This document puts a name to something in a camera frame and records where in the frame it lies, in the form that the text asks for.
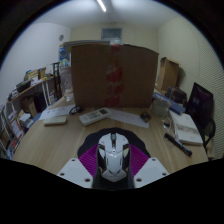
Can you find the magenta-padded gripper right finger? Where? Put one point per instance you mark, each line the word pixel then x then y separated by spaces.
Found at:
pixel 150 171

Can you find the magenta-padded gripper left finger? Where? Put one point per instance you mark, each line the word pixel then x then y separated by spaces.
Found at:
pixel 78 171

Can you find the white and black computer mouse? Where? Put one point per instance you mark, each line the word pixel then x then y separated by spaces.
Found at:
pixel 113 156

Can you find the black cloud-shaped mouse pad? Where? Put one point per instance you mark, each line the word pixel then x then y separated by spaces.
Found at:
pixel 88 143

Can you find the black marker pen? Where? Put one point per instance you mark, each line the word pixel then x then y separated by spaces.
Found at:
pixel 178 144

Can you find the small black gadget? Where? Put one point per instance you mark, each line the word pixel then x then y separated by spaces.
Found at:
pixel 145 117

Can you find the small flat white box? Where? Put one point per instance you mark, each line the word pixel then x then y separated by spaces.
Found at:
pixel 55 120

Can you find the white open book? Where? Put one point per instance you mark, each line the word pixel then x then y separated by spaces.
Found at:
pixel 186 128

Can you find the white remote control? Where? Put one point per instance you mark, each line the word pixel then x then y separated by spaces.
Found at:
pixel 95 116

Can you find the black binder clip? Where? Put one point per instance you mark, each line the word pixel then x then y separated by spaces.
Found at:
pixel 76 110

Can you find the clear round container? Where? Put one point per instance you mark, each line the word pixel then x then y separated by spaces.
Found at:
pixel 160 107

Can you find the dark blue book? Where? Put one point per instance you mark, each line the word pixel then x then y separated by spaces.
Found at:
pixel 175 106

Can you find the black office chair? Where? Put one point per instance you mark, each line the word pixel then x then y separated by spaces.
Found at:
pixel 200 103

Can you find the cluttered shelf unit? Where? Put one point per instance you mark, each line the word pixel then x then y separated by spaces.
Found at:
pixel 23 106

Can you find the clear plastic water bottle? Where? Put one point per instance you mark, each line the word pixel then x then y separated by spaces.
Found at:
pixel 67 85

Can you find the large brown cardboard box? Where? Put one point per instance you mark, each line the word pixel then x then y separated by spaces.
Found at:
pixel 93 75

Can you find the tall open cardboard box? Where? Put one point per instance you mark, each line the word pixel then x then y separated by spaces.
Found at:
pixel 167 73

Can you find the grey door window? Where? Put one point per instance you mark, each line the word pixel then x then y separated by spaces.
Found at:
pixel 111 34

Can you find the ceiling tube light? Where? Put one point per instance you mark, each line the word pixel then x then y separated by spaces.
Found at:
pixel 101 5

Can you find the round wall clock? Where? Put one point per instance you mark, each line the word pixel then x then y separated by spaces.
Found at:
pixel 61 37

